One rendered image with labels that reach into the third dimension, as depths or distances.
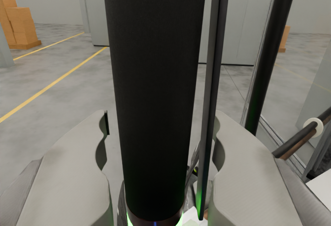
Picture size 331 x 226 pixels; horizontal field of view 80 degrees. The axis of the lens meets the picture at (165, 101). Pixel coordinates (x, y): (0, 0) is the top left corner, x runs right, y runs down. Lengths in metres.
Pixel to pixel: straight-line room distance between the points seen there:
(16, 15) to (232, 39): 6.59
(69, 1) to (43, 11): 1.79
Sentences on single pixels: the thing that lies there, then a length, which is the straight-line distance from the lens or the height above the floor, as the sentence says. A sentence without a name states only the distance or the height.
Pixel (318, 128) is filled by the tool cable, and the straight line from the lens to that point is 0.39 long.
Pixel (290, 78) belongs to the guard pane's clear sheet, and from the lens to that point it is 1.27.
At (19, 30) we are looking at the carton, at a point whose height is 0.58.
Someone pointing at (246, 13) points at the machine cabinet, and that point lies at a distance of 5.77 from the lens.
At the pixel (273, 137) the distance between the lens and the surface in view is 1.37.
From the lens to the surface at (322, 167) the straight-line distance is 0.88.
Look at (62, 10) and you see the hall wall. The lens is 13.99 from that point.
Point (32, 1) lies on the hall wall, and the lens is 14.84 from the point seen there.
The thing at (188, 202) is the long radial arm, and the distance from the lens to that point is 0.72.
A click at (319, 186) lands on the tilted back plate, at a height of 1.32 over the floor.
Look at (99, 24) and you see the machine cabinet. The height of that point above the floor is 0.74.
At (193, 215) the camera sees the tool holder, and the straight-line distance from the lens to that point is 0.21.
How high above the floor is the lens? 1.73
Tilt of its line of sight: 28 degrees down
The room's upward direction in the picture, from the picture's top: 2 degrees clockwise
